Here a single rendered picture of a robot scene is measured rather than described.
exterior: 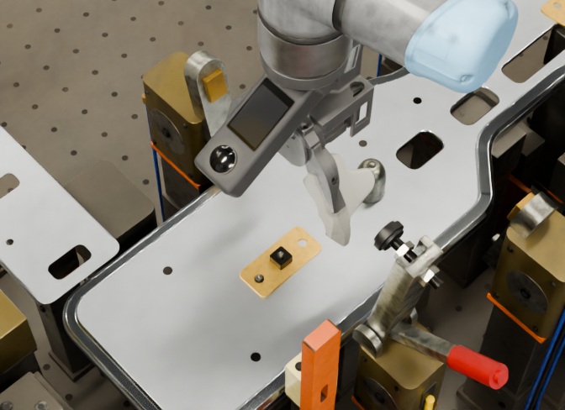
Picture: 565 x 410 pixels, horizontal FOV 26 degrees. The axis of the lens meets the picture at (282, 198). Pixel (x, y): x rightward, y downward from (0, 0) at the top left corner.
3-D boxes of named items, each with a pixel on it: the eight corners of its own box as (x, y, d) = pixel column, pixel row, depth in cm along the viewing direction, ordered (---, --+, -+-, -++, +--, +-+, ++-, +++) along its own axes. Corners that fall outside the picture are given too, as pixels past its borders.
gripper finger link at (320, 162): (356, 207, 105) (318, 122, 101) (344, 218, 104) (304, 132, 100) (324, 198, 108) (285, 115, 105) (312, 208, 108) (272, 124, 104)
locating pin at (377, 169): (367, 181, 130) (372, 144, 124) (389, 199, 129) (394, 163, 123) (346, 198, 129) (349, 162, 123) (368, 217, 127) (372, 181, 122)
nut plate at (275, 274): (298, 225, 125) (298, 219, 124) (324, 248, 123) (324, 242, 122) (237, 275, 122) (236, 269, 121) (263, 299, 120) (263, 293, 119)
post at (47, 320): (81, 331, 152) (43, 204, 128) (106, 357, 150) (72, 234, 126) (49, 355, 150) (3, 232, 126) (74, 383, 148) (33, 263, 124)
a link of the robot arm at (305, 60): (304, 61, 91) (231, 2, 94) (303, 100, 95) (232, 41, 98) (376, 11, 94) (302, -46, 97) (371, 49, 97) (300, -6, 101)
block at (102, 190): (119, 269, 157) (90, 139, 133) (179, 329, 152) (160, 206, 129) (74, 303, 154) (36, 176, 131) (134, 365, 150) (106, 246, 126)
